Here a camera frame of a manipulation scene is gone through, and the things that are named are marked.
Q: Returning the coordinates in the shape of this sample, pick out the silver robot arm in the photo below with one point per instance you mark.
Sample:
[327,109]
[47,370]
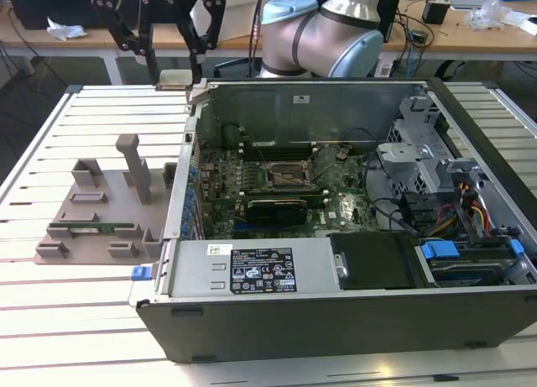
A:
[335,1]

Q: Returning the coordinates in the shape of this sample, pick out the blue expansion slot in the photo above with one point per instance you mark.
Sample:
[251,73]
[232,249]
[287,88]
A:
[243,228]

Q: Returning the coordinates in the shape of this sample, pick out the black graphics card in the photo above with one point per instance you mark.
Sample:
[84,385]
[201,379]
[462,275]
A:
[277,212]

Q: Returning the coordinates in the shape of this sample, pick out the grey parts rack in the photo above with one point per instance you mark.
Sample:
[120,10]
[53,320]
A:
[113,194]

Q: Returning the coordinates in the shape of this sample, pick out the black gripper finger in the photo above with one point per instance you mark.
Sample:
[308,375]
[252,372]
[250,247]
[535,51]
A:
[128,40]
[197,47]

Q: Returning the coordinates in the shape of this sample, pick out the round coin battery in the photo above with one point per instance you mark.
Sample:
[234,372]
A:
[342,154]

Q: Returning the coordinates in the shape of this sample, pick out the black monitor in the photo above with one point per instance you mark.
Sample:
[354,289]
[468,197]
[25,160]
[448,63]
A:
[50,5]

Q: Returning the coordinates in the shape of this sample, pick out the CPU socket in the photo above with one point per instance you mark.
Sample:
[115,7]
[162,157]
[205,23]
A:
[285,171]

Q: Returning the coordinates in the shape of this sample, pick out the clear plastic bags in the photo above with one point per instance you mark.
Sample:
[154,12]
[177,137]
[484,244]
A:
[491,13]

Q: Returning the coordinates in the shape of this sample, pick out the hard disk in blue carrier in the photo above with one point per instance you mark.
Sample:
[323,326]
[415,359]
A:
[438,250]

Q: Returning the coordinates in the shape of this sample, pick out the silver metal drive cage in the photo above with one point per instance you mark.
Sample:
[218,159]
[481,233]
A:
[415,152]

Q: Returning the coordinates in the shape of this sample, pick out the small black box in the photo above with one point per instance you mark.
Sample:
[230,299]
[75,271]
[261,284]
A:
[434,12]

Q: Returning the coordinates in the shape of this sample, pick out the blue case latch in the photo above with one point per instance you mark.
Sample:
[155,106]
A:
[140,273]

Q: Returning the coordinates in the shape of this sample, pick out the black plastic shroud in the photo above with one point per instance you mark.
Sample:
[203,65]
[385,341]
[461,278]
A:
[373,261]

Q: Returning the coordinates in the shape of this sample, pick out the green RAM stick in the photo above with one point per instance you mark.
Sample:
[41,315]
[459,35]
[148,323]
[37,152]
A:
[96,227]

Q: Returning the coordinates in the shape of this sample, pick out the open black PC case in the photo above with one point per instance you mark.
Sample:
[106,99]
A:
[335,328]

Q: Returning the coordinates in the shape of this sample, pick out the wooden desk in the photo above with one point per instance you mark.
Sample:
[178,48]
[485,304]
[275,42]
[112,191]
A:
[482,38]
[42,38]

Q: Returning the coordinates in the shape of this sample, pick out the black RAM slot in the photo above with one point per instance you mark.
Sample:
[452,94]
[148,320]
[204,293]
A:
[289,150]
[285,193]
[289,146]
[285,189]
[289,157]
[289,153]

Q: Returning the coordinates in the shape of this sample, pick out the green motherboard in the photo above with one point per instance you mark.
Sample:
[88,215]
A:
[348,181]

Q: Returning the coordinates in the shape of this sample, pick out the crumpled white paper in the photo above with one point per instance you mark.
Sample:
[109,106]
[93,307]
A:
[63,31]

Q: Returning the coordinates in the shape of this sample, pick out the silver CPU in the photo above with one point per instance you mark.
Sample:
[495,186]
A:
[174,78]

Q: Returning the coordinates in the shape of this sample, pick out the grey power supply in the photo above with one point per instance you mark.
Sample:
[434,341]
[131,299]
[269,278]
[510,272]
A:
[197,269]

